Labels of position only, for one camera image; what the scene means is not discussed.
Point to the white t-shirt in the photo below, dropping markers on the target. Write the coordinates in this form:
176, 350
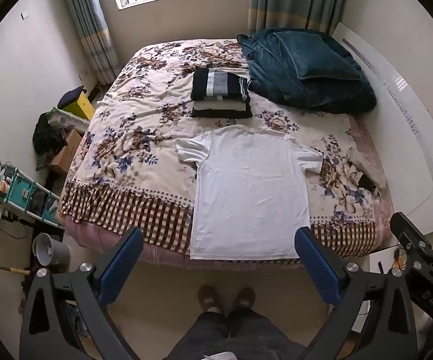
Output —
250, 195

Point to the teal pillow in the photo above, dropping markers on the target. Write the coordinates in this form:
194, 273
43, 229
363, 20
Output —
314, 52

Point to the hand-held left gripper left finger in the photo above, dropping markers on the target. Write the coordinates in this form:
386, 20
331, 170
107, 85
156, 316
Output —
122, 262

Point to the dark cap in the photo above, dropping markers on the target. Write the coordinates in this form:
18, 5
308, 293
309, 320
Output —
70, 97

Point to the grey bin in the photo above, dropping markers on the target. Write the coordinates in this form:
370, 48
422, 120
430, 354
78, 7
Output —
57, 253

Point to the person's dark trousers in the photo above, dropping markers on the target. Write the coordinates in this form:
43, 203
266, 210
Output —
246, 330

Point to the white folded garment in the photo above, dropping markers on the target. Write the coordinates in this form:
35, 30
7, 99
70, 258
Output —
220, 105

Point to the teal shelf cart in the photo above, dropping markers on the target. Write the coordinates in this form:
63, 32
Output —
25, 193

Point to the grey-green curtain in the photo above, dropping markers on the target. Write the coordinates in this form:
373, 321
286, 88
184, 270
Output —
89, 26
287, 0

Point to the dark clothes pile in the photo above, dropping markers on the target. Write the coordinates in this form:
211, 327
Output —
49, 135

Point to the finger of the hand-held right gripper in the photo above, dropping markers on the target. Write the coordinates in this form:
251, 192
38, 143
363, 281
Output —
407, 232

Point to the white bedside cabinet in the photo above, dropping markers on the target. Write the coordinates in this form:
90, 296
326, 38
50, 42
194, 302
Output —
383, 260

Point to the cardboard box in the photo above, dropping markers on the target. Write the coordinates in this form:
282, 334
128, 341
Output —
68, 152

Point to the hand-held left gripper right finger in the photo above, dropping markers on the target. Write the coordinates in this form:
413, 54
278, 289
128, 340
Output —
319, 266

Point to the white headboard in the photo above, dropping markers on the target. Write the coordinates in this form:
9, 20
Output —
400, 120

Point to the small black item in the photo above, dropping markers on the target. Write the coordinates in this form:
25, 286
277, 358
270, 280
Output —
367, 183

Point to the black folded garment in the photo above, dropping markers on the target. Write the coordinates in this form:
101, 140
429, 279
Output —
220, 114

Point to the teal plush blanket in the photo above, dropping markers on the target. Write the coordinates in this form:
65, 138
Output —
276, 86

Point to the navy striped folded garment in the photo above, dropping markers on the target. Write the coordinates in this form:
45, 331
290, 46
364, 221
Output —
220, 84

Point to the floral checked blanket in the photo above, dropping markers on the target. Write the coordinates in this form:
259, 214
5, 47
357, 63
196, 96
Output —
137, 146

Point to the yellow box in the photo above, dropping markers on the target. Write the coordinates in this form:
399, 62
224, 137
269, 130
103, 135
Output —
83, 108

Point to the brown slipper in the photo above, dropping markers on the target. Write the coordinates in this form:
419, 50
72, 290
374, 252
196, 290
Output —
208, 298
245, 299

